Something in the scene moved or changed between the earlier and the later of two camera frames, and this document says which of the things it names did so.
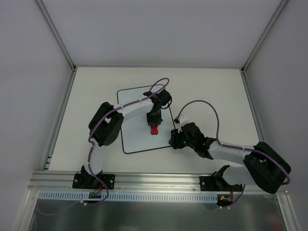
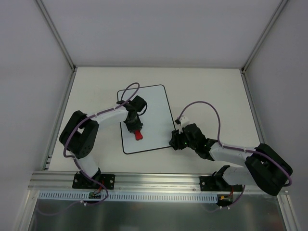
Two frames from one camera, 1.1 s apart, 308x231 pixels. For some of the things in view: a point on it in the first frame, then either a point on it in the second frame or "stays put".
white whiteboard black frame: x=136 y=135 stays put
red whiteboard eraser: x=154 y=130 -> x=138 y=134
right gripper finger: x=175 y=138 stays put
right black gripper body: x=176 y=140 stays put
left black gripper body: x=154 y=120 -> x=134 y=127
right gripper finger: x=176 y=145 stays put
